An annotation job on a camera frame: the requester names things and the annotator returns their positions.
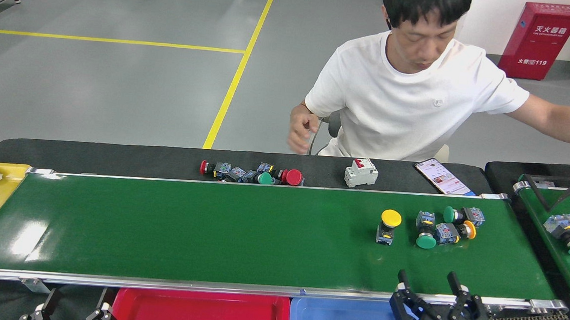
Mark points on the smartphone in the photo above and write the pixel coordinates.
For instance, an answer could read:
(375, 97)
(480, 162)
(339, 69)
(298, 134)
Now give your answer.
(443, 177)

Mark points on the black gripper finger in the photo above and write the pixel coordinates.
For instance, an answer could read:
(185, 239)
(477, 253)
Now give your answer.
(43, 314)
(103, 318)

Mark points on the white circuit breaker red lever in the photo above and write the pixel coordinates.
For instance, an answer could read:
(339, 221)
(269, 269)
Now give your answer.
(361, 172)

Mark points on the person's right forearm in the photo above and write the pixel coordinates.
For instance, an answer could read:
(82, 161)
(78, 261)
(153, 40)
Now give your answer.
(308, 109)

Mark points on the red plastic bin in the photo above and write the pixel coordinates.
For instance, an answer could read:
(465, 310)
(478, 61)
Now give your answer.
(204, 315)

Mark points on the person's right hand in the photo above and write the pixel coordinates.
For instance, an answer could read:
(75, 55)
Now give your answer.
(299, 131)

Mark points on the red fire extinguisher box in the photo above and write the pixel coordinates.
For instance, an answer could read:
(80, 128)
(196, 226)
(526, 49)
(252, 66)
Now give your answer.
(539, 42)

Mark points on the blue-grey switch contact block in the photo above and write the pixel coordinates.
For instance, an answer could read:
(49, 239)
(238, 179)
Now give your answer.
(237, 174)

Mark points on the green side belt conveyor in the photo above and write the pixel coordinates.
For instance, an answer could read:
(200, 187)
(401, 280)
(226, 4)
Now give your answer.
(559, 259)

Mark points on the person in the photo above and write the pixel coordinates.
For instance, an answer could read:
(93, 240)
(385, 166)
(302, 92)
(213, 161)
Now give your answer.
(404, 103)

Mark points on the yellow push button switch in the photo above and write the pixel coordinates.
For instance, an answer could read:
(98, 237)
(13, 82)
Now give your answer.
(390, 219)

